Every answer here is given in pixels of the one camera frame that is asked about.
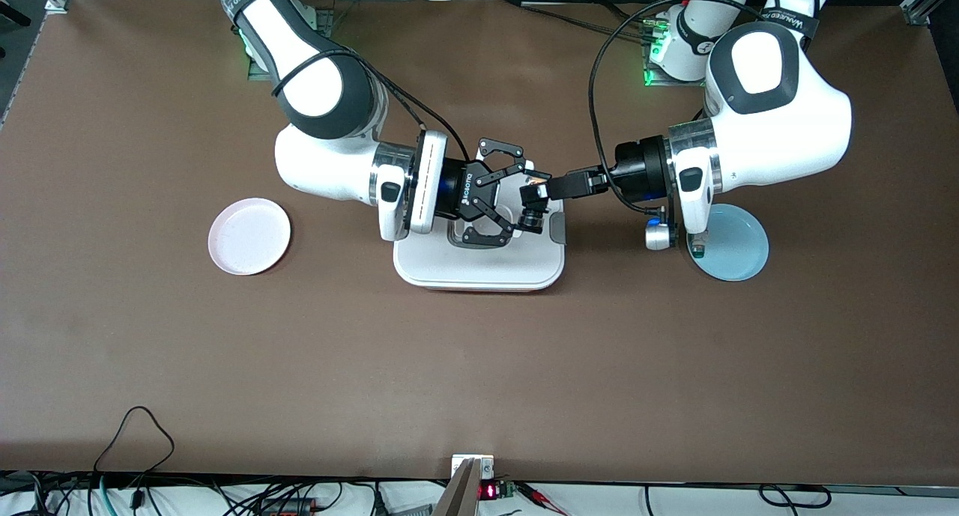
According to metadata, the black coiled floor cable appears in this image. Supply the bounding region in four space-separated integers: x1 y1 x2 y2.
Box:
643 484 832 511

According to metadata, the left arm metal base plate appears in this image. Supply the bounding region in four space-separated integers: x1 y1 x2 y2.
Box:
643 48 711 88

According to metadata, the black base cable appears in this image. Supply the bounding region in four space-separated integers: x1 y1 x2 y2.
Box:
599 1 664 24
498 0 656 41

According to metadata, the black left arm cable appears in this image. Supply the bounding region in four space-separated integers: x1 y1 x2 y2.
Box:
588 0 769 217

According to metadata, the black and orange switch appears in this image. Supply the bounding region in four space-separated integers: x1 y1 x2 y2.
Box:
519 173 553 235

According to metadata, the aluminium profile bar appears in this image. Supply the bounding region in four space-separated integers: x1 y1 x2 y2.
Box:
433 458 484 516

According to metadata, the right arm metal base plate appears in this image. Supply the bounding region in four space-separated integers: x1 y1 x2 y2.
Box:
247 7 335 81

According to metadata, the white metal bracket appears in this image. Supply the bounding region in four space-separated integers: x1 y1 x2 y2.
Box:
451 454 496 481

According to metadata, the light blue round plate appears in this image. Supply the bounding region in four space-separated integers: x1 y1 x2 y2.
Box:
687 203 770 282

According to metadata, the red clip lead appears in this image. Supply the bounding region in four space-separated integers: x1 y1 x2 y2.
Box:
517 483 570 515

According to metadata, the pink round plate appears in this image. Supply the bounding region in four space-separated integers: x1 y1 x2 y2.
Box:
208 197 292 276

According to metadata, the teal cable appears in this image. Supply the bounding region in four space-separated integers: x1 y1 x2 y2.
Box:
86 475 113 516

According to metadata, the black looped cable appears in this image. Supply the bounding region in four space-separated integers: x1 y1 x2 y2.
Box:
94 406 175 494

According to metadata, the white lidded container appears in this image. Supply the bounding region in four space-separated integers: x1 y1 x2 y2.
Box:
393 173 566 292

